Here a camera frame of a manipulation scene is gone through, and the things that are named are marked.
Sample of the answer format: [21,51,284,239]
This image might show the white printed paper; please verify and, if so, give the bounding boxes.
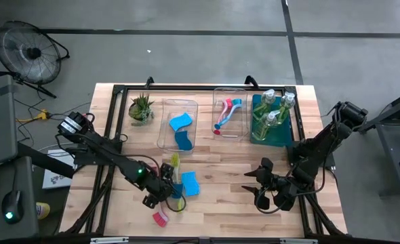
[42,148,77,190]

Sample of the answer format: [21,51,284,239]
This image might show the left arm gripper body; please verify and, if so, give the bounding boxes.
[142,163,174,209]

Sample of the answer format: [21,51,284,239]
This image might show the yellow power plug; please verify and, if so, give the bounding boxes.
[18,108,50,123]

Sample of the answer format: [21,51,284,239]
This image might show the clear plastic bin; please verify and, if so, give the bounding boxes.
[157,98,199,153]
[212,87,249,142]

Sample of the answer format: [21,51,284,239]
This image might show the small potted succulent plant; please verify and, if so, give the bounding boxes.
[128,93,155,125]

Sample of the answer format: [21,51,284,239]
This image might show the black computer mouse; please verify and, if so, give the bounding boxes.
[1,190,24,224]

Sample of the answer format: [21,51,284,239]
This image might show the black floor fan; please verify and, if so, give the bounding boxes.
[0,20,71,99]

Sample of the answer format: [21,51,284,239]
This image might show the black floor cables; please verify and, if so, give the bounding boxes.
[15,98,92,143]

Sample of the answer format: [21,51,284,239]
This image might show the blue two-layer sponge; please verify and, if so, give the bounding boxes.
[168,112,194,132]
[171,182,184,200]
[180,171,201,197]
[174,130,193,152]

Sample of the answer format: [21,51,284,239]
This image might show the person's yellow shoe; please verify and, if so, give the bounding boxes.
[35,202,51,220]

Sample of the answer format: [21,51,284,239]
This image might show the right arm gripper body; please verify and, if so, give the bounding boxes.
[254,157,302,211]

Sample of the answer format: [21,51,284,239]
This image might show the blue dish brush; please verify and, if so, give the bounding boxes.
[214,98,243,130]

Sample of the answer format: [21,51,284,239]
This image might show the yellow-green dish brush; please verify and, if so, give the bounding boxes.
[170,152,184,211]

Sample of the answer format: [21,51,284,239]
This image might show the black diagonal desk bar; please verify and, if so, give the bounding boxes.
[16,142,75,179]

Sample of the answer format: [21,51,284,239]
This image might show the clear yellow-green soap bottle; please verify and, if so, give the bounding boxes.
[277,91,296,119]
[254,110,281,140]
[253,88,276,116]

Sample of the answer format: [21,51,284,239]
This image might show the silver metal bracket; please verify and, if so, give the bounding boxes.
[90,237,129,244]
[280,238,319,244]

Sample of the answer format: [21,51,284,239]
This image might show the grey metal cart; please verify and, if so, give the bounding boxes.
[357,87,400,196]

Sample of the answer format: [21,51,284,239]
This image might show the teal plastic tray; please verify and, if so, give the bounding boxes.
[249,94,293,147]

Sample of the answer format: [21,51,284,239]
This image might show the red dish brush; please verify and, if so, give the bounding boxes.
[213,98,234,136]
[148,164,169,228]

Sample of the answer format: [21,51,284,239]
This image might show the black desk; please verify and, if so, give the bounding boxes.
[0,155,40,240]

